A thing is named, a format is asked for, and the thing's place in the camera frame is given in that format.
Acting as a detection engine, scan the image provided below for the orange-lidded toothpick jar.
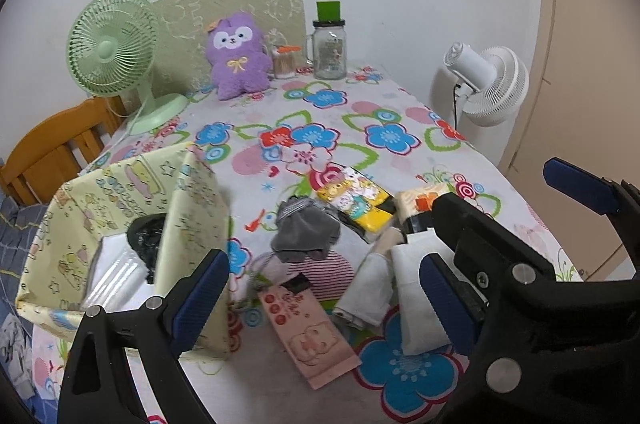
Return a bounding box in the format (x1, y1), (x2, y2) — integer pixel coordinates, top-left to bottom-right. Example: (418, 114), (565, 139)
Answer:
(270, 45), (304, 79)

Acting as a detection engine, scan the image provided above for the white tissue pack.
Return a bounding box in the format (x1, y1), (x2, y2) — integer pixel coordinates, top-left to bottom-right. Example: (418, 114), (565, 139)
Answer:
(391, 229), (455, 355)

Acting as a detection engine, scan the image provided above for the white desk fan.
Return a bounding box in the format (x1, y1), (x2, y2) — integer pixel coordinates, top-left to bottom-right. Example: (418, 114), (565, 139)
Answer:
(432, 42), (530, 129)

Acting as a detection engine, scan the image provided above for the yellow patterned fabric bin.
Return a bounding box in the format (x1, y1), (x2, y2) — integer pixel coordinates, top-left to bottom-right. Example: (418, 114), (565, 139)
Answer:
(15, 143), (233, 361)

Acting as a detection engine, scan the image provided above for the black fan cable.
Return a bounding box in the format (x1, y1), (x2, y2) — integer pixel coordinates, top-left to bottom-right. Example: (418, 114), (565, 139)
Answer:
(452, 84), (473, 129)

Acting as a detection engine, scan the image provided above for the white cloth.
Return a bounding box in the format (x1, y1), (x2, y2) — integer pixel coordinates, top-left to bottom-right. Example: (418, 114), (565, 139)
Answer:
(332, 249), (396, 331)
(0, 319), (32, 396)

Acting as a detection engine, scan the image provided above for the pale green printed board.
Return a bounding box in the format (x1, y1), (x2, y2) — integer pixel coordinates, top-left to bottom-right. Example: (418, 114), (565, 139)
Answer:
(150, 0), (307, 93)

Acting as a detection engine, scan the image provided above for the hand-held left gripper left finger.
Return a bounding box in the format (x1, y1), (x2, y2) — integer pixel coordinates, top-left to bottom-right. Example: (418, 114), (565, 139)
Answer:
(57, 249), (231, 424)

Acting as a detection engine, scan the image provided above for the yellow cartoon tissue pack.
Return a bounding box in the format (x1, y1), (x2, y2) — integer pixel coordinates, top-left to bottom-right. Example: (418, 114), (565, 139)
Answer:
(316, 165), (396, 235)

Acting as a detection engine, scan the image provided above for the pink tissue pack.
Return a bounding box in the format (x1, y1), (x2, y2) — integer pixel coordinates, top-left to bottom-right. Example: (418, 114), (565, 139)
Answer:
(257, 282), (363, 390)

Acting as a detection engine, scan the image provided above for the purple plush toy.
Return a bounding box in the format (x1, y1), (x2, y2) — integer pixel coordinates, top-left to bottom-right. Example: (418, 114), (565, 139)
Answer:
(206, 14), (273, 100)

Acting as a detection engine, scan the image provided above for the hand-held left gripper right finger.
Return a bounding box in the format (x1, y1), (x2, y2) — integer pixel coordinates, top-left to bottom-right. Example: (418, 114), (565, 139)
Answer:
(420, 254), (493, 357)

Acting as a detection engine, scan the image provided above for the green desk fan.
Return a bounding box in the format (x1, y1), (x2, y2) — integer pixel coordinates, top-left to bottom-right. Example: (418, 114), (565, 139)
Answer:
(66, 0), (189, 135)

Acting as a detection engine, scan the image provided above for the floral tablecloth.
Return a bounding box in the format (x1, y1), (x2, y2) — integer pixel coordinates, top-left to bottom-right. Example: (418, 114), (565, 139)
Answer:
(15, 64), (583, 424)

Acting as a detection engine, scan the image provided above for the grey drawstring pouch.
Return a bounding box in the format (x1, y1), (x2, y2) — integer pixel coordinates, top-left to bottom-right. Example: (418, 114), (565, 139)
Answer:
(270, 196), (342, 263)

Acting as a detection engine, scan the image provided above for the wooden chair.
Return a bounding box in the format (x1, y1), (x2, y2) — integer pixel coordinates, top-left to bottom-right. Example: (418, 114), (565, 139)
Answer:
(0, 96), (128, 207)

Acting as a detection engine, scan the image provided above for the white plastic pack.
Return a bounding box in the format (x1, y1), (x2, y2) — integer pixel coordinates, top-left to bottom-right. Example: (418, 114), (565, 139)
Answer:
(81, 236), (152, 311)

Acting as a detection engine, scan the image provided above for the black plastic bag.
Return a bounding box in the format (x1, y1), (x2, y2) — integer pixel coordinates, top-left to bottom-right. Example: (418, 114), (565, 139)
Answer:
(126, 213), (169, 285)

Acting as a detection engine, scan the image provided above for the beige cloth roll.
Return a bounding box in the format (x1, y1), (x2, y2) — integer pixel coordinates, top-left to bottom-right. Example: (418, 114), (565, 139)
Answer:
(375, 226), (407, 261)

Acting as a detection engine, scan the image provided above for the glass mug jar green lid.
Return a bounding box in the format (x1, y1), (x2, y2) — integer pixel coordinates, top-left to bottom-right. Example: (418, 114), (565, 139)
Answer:
(305, 1), (347, 80)

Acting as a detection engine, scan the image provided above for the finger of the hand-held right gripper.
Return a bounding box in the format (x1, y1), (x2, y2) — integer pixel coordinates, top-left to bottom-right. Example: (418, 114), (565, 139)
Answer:
(544, 158), (640, 277)
(432, 193), (556, 302)

